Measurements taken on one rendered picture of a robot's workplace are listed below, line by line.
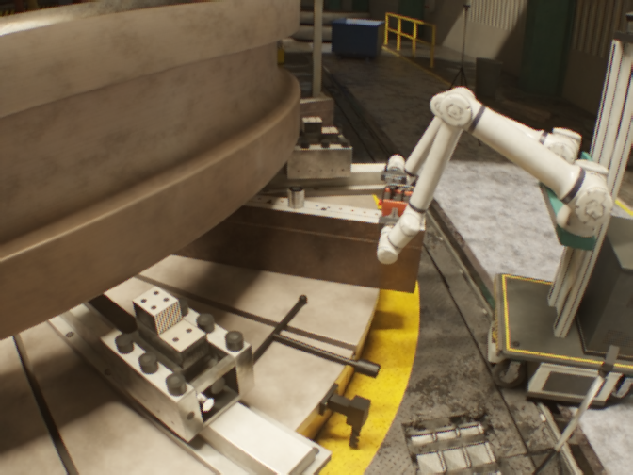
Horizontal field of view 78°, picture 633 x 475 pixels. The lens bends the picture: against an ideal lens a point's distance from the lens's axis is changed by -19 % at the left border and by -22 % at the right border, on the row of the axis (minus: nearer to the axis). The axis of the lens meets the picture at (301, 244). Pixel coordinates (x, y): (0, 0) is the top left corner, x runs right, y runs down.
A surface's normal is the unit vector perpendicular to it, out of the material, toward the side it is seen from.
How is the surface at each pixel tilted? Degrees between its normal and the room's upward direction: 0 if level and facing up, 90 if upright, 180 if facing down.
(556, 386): 90
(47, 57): 90
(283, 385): 0
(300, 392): 0
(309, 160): 90
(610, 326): 90
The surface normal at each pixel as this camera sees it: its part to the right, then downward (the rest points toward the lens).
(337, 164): 0.14, 0.52
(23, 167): 0.72, 0.37
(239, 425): 0.01, -0.85
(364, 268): -0.25, 0.50
